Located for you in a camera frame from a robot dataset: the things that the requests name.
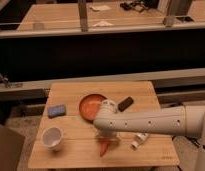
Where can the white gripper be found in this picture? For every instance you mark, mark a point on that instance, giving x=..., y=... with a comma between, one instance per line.
x=110, y=136

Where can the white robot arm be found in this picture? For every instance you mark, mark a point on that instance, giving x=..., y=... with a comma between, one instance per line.
x=177, y=121

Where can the small white bottle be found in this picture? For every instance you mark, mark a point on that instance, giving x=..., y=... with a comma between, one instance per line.
x=139, y=138

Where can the black rectangular block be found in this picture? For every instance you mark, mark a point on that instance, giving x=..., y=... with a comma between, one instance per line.
x=125, y=104

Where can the orange bowl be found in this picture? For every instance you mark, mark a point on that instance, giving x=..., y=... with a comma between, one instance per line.
x=89, y=106

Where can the white cup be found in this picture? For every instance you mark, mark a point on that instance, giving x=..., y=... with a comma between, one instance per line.
x=51, y=138

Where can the blue sponge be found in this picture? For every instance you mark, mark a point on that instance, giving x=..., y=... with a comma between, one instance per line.
x=55, y=111

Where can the cardboard box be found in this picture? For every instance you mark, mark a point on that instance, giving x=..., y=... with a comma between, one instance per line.
x=11, y=145

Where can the crumpled white paper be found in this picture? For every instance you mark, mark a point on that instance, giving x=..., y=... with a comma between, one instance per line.
x=102, y=24

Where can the white paper on far table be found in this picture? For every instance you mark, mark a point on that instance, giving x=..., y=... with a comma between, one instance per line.
x=100, y=8

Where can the black tool on far table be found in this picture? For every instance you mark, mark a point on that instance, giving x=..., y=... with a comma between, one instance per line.
x=136, y=5

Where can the metal post left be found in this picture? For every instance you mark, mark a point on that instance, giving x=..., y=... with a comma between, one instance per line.
x=82, y=8

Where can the metal post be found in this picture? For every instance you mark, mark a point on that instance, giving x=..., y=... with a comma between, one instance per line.
x=82, y=8
x=177, y=9

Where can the metal post right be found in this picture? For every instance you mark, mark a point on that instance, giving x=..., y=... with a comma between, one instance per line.
x=177, y=9

